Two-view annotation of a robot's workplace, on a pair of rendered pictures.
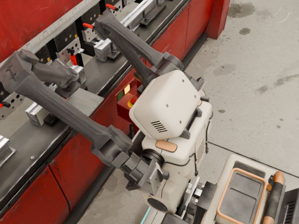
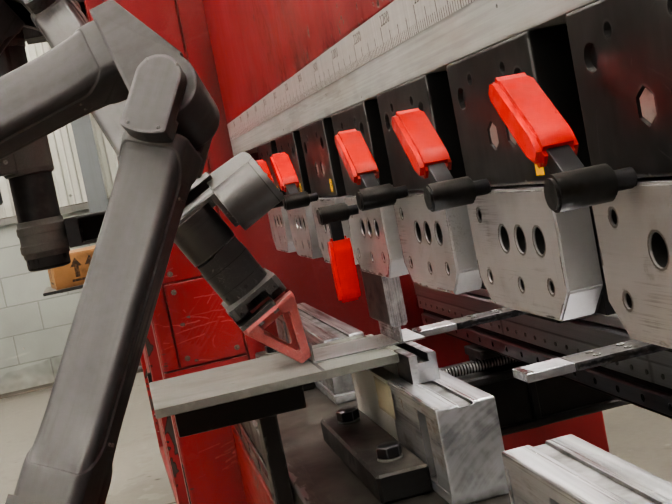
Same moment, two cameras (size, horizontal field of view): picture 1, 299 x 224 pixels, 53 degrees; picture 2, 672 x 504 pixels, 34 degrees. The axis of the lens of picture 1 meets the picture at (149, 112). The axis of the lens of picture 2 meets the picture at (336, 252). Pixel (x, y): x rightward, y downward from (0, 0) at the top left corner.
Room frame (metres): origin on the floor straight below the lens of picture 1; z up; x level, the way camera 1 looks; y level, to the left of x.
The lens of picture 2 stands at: (1.99, -0.34, 1.21)
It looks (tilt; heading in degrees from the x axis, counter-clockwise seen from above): 4 degrees down; 139
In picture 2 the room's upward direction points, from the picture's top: 11 degrees counter-clockwise
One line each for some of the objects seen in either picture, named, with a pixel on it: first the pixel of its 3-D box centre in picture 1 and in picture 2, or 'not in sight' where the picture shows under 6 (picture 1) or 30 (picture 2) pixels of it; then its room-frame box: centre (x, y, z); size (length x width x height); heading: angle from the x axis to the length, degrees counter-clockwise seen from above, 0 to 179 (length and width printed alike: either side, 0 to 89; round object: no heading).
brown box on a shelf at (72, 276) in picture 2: not in sight; (80, 266); (-1.30, 1.37, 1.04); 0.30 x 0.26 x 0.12; 152
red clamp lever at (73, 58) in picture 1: (71, 57); (346, 252); (1.17, 0.37, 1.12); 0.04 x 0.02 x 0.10; 60
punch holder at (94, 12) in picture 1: (86, 21); (463, 178); (1.39, 0.32, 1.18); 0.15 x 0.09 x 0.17; 150
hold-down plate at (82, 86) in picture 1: (66, 103); (370, 451); (1.07, 0.44, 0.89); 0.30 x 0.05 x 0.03; 150
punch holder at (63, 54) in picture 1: (62, 42); (399, 184); (1.22, 0.42, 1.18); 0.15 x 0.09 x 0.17; 150
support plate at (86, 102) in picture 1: (71, 101); (267, 373); (0.99, 0.38, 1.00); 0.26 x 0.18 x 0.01; 60
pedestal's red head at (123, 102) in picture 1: (137, 101); not in sight; (1.21, 0.07, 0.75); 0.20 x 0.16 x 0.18; 143
